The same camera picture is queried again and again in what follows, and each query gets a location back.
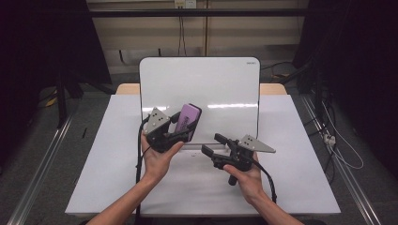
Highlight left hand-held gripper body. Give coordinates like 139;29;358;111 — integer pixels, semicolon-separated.
144;107;191;153

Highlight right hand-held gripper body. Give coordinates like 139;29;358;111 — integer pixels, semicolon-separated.
212;134;277;187

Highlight purple and black whiteboard eraser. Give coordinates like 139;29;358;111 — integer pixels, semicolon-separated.
174;103;203;143

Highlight white whiteboard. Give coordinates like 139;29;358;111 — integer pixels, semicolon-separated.
139;56;261;146

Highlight person's right hand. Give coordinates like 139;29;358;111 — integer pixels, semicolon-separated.
223;153;266;205

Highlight person's left hand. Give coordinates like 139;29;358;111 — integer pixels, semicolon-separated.
140;132;186;186

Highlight wooden table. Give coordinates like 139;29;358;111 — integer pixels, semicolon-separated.
115;82;287;96

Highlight black horizontal bar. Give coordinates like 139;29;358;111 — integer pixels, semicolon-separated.
88;8;314;18

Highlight black curtain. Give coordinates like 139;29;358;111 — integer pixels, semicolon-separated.
0;0;113;163
292;0;398;172

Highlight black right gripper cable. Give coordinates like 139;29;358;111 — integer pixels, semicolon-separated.
252;158;278;204

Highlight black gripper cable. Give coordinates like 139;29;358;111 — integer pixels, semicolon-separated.
252;158;278;204
134;114;151;217

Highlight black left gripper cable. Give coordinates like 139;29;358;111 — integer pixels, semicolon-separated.
134;114;151;217

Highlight black hanging cables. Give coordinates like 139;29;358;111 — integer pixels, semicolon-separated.
176;16;188;57

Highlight white floor cable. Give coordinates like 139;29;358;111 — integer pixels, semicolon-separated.
321;102;365;171

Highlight aluminium floor rail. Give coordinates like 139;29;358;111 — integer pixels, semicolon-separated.
8;115;75;225
300;95;382;225

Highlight white wall socket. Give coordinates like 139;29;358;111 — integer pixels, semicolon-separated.
174;0;197;9

